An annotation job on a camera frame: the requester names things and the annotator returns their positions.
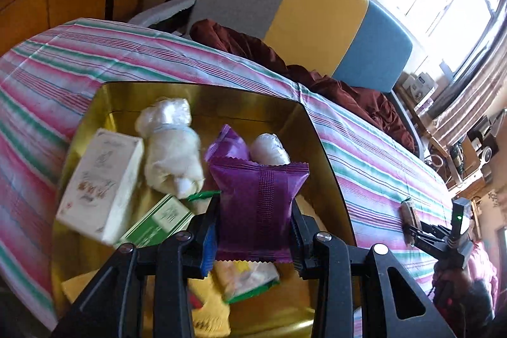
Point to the white tea box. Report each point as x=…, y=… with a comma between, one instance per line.
x=97, y=201

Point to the purple snack packet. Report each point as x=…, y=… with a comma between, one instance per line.
x=255, y=208
x=227, y=144

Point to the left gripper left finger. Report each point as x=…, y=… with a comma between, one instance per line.
x=111, y=305

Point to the white rolled towel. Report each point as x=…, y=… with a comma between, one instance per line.
x=172, y=160

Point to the wooden side shelf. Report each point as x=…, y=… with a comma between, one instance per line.
x=468, y=184

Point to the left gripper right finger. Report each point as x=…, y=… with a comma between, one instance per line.
x=392, y=303

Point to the rice cracker pack in tin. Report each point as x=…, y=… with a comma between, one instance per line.
x=237, y=280

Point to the yellow sponge cake front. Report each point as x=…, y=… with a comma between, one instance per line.
x=73, y=287

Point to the white cardboard box on shelf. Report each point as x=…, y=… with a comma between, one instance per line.
x=419, y=87

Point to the striped tablecloth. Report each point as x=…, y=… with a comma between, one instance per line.
x=48, y=81

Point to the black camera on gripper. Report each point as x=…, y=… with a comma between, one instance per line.
x=461, y=217

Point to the white wrapped bun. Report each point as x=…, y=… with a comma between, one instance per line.
x=266, y=149

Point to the green white small box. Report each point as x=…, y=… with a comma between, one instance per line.
x=166, y=218

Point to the grey yellow blue sofa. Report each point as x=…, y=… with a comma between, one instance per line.
x=354, y=41

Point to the purple snack packet in tin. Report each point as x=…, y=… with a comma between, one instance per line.
x=227, y=144

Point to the yellow knitted toy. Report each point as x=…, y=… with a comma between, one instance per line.
x=209, y=312

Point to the dark red blanket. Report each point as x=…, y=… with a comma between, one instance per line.
x=370, y=105

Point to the gold tin box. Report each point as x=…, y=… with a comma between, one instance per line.
x=287, y=309

